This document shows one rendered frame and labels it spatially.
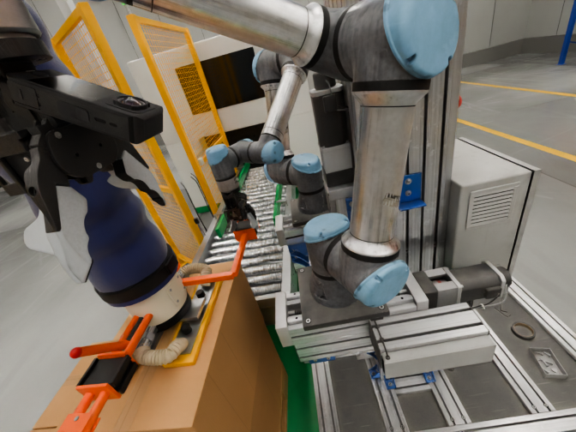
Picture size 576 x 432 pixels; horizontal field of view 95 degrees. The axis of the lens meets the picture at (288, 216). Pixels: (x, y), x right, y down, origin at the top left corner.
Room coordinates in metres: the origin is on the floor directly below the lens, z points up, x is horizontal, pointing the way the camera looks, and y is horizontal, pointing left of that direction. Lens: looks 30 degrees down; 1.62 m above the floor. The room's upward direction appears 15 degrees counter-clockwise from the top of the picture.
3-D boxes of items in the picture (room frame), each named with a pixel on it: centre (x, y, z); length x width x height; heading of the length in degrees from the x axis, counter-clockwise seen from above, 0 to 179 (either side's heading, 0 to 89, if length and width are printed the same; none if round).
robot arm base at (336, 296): (0.54, -0.08, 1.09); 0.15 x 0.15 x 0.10
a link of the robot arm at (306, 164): (1.04, -0.12, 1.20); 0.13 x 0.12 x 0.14; 47
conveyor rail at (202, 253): (2.24, 0.59, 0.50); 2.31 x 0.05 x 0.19; 171
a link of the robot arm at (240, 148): (0.97, 0.09, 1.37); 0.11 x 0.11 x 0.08; 47
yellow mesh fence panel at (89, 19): (2.13, 1.00, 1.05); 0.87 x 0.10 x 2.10; 43
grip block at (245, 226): (0.92, 0.18, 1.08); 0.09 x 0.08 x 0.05; 80
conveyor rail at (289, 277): (2.14, -0.06, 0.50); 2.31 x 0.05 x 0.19; 171
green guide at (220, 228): (2.58, 0.47, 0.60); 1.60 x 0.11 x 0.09; 171
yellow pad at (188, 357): (0.66, 0.39, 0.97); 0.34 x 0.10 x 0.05; 170
